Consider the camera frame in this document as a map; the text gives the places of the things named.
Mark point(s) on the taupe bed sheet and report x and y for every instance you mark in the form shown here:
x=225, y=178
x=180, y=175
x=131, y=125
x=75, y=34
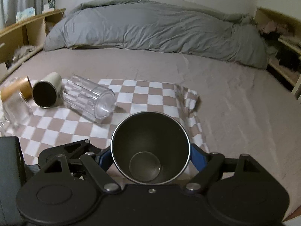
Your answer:
x=225, y=107

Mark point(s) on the grey curtain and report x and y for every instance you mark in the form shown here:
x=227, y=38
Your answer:
x=9, y=9

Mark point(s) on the brown white checkered cloth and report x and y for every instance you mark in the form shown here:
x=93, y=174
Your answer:
x=59, y=125

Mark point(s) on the wooden shelf unit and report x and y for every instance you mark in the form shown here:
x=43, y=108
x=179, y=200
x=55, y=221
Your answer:
x=284, y=53
x=29, y=32

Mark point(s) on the clothes pile on shelf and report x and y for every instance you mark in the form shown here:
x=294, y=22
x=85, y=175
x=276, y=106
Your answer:
x=274, y=29

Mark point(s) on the grey duvet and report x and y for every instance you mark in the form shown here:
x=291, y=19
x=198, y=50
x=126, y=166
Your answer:
x=160, y=27

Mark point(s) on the right wooden shelf unit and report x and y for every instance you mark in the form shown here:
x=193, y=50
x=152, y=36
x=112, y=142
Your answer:
x=284, y=53

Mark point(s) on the white cup brown sleeve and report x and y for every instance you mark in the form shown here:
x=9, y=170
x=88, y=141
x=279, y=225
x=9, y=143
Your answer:
x=150, y=148

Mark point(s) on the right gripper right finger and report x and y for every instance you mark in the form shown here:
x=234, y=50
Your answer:
x=198, y=157

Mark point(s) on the tissue pack on shelf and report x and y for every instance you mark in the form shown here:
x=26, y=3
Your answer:
x=25, y=14

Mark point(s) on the clear ribbed plastic tumbler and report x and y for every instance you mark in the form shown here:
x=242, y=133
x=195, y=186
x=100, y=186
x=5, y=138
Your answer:
x=91, y=100

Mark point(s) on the green glass bottle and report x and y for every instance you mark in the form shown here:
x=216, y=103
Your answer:
x=52, y=4

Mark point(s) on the left wooden shelf unit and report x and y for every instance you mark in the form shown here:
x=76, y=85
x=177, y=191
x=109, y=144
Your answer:
x=29, y=32

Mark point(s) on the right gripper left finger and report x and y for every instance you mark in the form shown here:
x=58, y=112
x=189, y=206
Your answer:
x=104, y=159

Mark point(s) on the cream cup black interior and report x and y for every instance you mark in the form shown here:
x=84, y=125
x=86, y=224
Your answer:
x=46, y=92

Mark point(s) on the glass jar wooden lid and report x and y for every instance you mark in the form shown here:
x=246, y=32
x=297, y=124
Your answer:
x=15, y=109

